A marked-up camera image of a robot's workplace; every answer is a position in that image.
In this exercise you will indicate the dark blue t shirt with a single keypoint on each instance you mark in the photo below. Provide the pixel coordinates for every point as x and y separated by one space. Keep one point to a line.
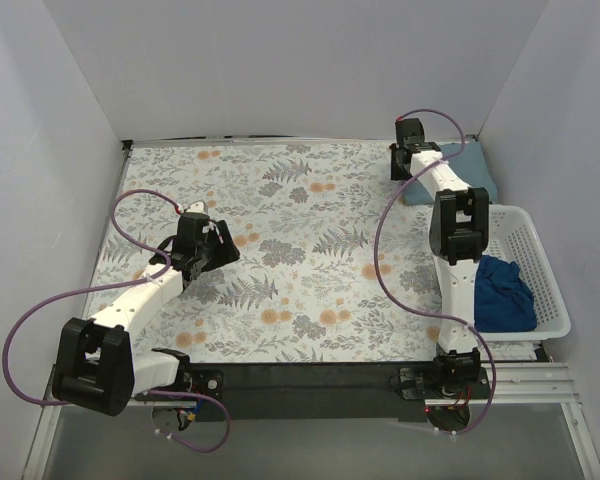
503 303

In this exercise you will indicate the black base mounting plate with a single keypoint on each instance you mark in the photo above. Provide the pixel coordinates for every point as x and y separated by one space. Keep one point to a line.
299 391

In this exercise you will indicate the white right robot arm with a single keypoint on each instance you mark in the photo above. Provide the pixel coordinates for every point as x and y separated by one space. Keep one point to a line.
458 236

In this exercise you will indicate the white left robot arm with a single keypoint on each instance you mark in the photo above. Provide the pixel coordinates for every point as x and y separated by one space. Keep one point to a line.
96 366

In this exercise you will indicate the white plastic laundry basket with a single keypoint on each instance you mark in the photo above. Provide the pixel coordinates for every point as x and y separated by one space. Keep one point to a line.
513 238

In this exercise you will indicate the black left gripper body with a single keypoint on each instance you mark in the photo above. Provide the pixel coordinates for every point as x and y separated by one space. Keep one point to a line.
219 251

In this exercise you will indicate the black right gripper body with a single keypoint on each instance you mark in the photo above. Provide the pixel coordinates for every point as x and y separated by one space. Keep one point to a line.
397 163

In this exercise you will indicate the light blue t shirt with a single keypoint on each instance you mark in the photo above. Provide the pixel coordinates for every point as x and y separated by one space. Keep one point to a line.
470 166

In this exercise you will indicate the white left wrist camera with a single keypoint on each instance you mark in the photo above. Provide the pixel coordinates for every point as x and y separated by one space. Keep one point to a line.
199 207

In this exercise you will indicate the floral patterned table cloth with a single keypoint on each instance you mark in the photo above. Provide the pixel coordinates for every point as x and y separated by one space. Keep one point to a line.
332 267

